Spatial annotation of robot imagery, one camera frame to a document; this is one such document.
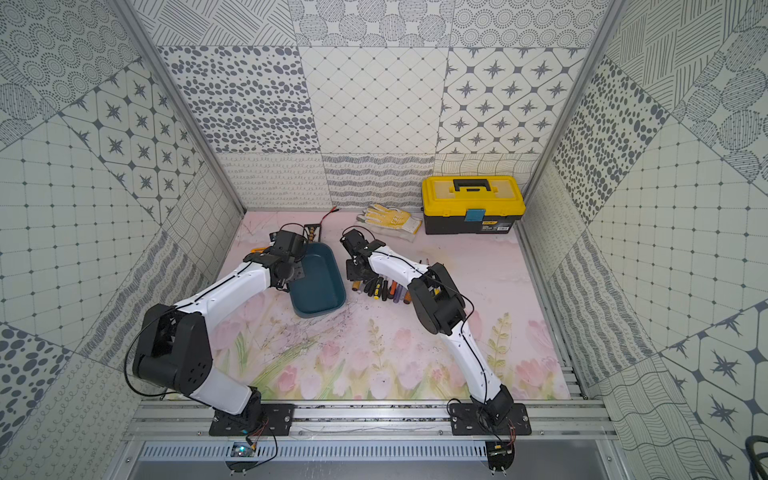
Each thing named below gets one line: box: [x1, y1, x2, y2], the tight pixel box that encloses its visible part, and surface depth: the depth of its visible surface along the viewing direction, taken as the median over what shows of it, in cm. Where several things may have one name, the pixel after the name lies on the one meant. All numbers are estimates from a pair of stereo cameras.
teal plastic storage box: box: [289, 242, 347, 317], surface depth 98 cm
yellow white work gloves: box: [354, 204, 423, 243], surface depth 120 cm
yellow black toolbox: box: [421, 176, 527, 235], surface depth 106 cm
